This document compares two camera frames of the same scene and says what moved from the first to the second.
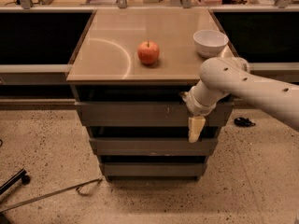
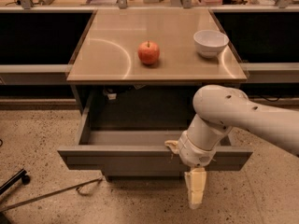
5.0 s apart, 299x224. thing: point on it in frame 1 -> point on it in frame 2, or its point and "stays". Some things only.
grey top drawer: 148,114 -> 138,151
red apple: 149,52 stays
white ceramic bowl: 209,43 stays
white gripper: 196,107 -> 193,150
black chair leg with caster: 21,175 stays
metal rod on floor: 95,180 stays
